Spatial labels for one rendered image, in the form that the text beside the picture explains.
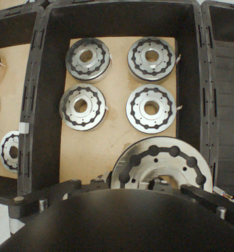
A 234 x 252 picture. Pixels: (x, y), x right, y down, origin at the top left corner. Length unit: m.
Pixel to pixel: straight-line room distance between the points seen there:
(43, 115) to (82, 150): 0.12
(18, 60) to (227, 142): 0.57
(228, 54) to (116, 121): 0.32
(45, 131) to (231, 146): 0.40
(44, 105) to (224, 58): 0.42
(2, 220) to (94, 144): 0.54
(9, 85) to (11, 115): 0.09
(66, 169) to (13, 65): 0.32
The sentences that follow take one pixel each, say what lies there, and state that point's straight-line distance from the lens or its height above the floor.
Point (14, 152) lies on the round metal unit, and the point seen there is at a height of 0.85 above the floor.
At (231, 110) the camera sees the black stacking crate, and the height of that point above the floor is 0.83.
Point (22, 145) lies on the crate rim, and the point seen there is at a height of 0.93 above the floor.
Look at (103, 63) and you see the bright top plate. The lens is 0.33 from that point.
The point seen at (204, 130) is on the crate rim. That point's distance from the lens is 0.24.
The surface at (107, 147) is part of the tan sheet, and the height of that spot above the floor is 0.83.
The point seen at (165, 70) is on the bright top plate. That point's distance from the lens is 0.32.
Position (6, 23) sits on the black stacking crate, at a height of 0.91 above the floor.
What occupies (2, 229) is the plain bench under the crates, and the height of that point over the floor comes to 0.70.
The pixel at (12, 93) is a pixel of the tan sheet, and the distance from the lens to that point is 0.46.
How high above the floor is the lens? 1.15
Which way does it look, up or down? 84 degrees down
